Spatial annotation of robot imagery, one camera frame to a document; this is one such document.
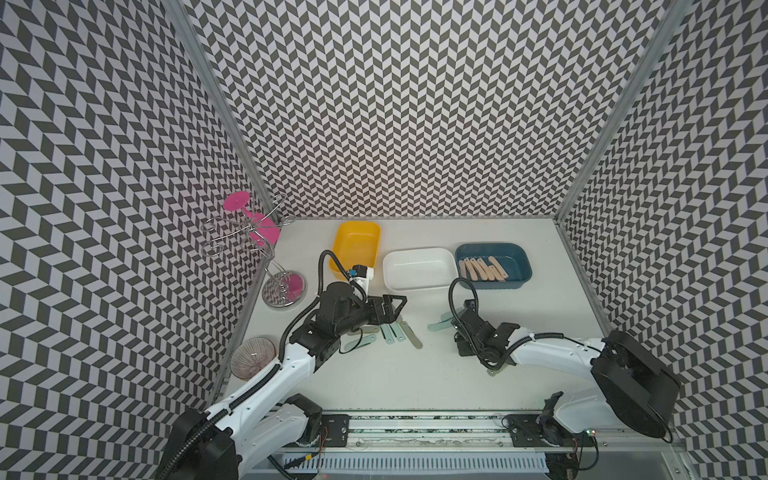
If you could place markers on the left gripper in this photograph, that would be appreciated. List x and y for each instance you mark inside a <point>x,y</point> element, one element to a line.
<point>387,315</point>

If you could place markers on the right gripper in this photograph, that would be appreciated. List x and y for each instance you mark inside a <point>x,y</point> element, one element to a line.
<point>462,346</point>

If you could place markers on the white storage box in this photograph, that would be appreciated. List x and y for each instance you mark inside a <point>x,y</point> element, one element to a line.
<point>419,269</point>

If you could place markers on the pink knife vertical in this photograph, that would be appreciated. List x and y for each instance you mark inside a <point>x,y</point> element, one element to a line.
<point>471,270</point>

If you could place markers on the pink knife diagonal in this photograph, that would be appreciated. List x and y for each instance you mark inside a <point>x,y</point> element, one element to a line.
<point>480,269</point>

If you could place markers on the pink knife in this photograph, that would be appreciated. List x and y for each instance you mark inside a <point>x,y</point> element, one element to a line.
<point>463,269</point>
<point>502,275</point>
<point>489,269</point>

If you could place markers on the dark teal storage box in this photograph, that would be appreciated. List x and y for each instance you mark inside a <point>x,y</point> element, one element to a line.
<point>512,257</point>

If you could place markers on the pink knife bottom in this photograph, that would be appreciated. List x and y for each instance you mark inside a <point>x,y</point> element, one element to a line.
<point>463,269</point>

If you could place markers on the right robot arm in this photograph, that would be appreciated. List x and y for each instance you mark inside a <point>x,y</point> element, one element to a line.
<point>627,385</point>

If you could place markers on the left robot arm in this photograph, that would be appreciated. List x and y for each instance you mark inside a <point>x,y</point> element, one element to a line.
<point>271,387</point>

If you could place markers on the yellow storage box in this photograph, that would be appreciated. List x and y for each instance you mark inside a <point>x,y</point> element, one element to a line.
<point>357,243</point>

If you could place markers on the mint knife centre left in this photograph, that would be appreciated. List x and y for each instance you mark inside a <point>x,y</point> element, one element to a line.
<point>387,334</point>

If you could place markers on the mint knife centre right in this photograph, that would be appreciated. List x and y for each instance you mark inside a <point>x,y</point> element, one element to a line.
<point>398,332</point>

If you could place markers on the olive knife centre vertical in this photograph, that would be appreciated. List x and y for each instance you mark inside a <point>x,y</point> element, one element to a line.
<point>410,334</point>

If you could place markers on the mint knife middle right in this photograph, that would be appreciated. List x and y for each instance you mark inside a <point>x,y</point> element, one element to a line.
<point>439,326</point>

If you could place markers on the pink ribbed glass bowl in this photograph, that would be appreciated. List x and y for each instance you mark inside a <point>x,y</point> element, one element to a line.
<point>252,356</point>

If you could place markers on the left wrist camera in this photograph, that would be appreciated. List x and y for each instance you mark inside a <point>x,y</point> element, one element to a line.
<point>362,275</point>

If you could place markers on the wire rack with pink discs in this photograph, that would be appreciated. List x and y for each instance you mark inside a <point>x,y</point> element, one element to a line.
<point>256,234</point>

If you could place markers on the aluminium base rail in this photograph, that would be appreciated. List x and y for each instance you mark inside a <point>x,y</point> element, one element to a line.
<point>420,429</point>

